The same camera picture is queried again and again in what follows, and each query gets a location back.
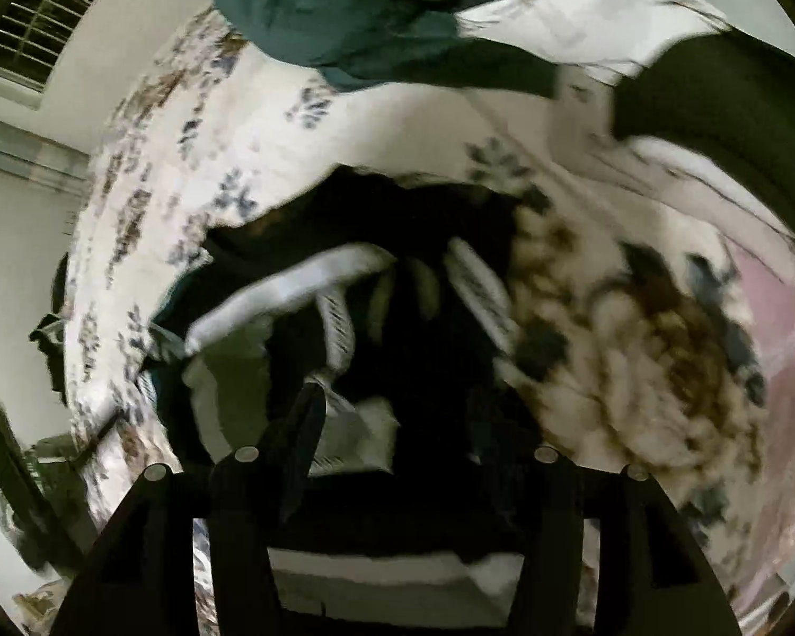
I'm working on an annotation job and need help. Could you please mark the black grey white striped garment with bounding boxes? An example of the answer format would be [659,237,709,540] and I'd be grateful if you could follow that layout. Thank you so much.
[149,169,600,620]

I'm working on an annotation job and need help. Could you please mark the teal green garment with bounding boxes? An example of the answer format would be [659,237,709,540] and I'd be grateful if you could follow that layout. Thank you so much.
[208,0,564,97]

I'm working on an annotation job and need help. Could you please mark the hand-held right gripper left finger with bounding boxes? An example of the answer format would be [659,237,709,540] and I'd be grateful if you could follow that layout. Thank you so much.
[49,384,327,636]

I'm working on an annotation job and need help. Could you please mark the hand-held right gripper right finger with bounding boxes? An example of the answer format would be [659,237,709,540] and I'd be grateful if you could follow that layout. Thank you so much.
[467,386,746,636]

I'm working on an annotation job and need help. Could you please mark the white floral bed sheet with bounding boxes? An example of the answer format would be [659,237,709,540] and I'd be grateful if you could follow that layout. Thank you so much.
[59,3,795,630]

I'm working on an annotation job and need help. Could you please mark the dark olive garment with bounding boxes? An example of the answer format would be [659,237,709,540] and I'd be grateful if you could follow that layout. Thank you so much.
[609,30,795,240]

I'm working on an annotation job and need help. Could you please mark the dark furniture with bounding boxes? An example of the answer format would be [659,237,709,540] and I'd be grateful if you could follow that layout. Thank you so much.
[0,384,107,577]

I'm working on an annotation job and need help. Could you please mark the pink cloth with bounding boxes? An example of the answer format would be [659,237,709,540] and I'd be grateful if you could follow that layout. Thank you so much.
[722,232,795,611]

